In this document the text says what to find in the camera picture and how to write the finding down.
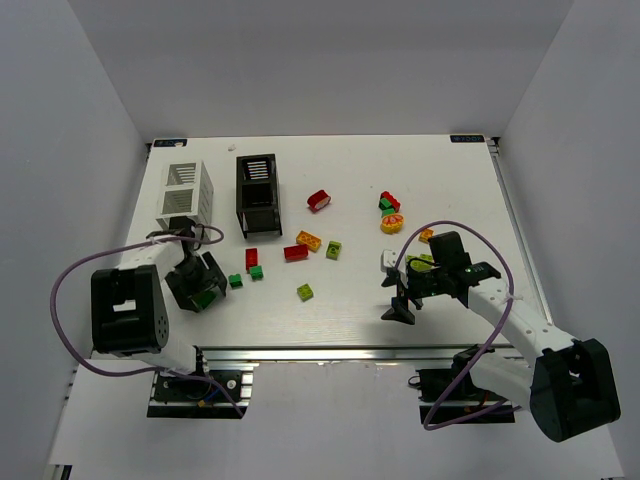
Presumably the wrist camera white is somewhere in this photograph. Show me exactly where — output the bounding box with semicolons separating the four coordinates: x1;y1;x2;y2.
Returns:
145;230;172;241
380;249;401;273

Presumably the lime green flat brick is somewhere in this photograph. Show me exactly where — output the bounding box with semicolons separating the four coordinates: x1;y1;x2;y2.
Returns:
296;283;314;302

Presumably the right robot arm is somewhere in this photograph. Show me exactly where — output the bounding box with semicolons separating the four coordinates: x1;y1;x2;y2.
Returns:
380;232;621;443

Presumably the lime green small brick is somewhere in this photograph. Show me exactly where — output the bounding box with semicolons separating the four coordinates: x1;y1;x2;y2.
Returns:
326;241;342;260

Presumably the red rectangular brick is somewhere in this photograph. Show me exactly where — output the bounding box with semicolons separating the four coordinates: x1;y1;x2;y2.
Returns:
283;244;309;262

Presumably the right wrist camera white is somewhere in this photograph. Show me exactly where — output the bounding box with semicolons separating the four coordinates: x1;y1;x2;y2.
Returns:
380;249;401;273

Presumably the orange rectangular brick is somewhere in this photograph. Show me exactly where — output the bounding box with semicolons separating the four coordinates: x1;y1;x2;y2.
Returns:
296;230;322;252

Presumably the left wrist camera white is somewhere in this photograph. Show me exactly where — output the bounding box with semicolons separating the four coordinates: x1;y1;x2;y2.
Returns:
145;230;172;241

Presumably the green small brick right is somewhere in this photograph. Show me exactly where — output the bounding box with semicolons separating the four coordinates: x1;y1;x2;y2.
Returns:
249;265;264;281

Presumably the aluminium table rail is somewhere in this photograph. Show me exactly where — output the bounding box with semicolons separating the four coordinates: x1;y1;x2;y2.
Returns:
92;344;521;362

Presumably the black slotted container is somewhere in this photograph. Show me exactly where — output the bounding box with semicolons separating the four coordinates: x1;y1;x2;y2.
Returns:
236;154;283;239

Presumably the blue label right corner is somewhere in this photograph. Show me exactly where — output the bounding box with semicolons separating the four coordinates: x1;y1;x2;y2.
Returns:
449;134;485;143

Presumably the red rounded flower brick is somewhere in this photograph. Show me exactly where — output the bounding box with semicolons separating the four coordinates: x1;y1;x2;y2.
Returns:
307;189;331;213

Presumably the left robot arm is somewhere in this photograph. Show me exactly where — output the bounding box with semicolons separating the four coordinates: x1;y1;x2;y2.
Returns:
91;216;227;376

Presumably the small orange brick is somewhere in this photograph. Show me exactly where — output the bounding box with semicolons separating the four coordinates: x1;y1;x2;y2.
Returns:
418;228;434;244

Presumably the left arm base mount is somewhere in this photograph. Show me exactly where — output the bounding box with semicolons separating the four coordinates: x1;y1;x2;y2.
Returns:
147;367;253;420

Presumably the white slotted container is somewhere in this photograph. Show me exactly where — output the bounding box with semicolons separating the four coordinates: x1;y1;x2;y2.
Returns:
156;160;214;229

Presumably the green and yellow brick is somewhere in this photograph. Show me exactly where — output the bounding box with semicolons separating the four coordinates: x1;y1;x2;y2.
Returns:
193;291;216;310

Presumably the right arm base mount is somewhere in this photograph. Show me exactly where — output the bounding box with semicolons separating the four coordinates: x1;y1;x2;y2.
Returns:
407;345;516;428

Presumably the yellow orange-slice round brick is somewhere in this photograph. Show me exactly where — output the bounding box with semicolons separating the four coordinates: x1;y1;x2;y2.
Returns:
380;213;405;234

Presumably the red and green brick stack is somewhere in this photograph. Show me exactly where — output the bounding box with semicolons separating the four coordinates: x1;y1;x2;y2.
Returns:
378;191;401;217

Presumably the green small brick left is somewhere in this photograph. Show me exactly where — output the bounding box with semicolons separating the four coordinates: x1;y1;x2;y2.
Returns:
228;274;243;289

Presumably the red upright brick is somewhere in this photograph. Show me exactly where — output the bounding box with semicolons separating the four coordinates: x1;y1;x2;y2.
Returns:
245;248;258;272

